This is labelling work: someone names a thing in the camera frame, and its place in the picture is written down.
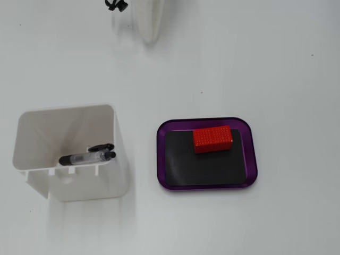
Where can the black clear gel pen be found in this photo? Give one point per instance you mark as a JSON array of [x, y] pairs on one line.
[[79, 159]]

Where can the purple metal tray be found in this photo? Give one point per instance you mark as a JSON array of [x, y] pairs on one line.
[[251, 159]]

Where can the white movable gripper finger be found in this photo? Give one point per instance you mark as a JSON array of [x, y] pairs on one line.
[[150, 18]]

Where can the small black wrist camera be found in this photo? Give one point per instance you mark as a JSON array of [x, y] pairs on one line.
[[119, 4]]

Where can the black tray mat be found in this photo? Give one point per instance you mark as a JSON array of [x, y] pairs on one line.
[[202, 170]]

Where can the white square pen holder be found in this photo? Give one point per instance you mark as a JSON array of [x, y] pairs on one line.
[[111, 180]]

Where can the red studded block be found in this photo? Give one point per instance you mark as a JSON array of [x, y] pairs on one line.
[[212, 138]]

